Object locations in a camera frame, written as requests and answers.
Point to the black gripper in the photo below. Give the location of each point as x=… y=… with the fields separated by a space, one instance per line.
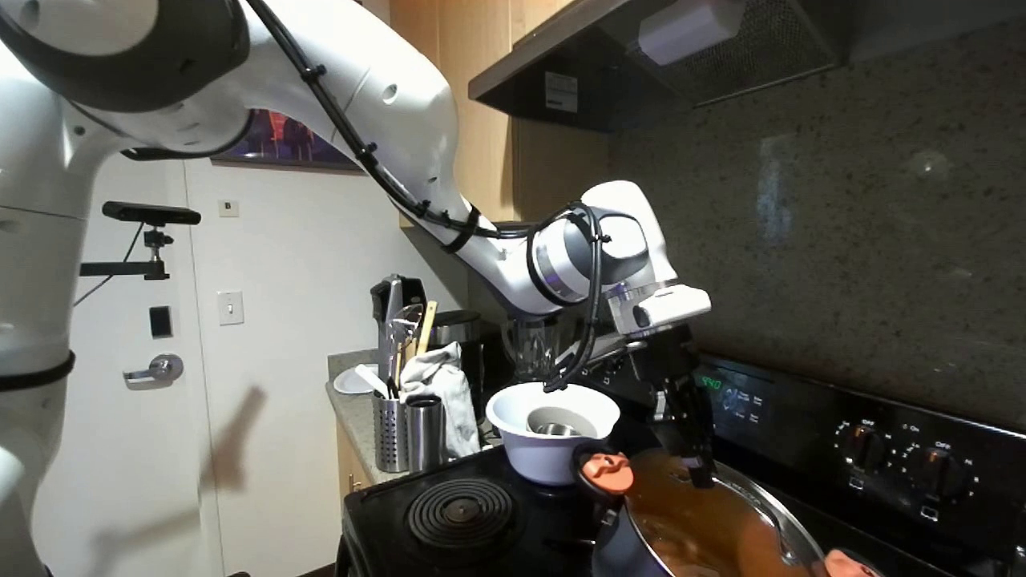
x=659 y=362

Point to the glass pot lid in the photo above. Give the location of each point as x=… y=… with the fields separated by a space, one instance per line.
x=716 y=531

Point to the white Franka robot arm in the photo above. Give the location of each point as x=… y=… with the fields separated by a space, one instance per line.
x=355 y=98

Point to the white pot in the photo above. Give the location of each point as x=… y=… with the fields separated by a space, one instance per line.
x=547 y=452

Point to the small grey metal cup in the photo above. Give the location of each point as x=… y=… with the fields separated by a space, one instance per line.
x=555 y=423

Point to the glass blender jar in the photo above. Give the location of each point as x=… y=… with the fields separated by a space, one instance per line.
x=526 y=344

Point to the black coil burner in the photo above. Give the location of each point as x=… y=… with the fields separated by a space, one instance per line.
x=460 y=513

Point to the black electric stove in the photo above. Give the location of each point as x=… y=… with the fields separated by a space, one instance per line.
x=919 y=470

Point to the steel tumbler cup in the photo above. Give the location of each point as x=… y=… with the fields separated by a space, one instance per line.
x=423 y=433

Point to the dark range hood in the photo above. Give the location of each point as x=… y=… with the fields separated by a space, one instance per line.
x=661 y=59

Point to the black door keypad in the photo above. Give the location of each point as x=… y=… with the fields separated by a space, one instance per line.
x=162 y=322

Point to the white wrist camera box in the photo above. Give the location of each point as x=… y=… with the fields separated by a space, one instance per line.
x=672 y=305

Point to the wooden wall cabinet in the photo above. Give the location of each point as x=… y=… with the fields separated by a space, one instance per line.
x=523 y=163

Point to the white light switch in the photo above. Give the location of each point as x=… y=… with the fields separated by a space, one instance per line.
x=228 y=310

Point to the red wall painting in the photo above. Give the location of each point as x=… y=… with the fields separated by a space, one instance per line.
x=282 y=139

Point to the white wall thermostat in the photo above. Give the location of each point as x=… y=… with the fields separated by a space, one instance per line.
x=228 y=206

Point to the black camera on stand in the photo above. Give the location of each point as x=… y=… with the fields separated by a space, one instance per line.
x=149 y=219

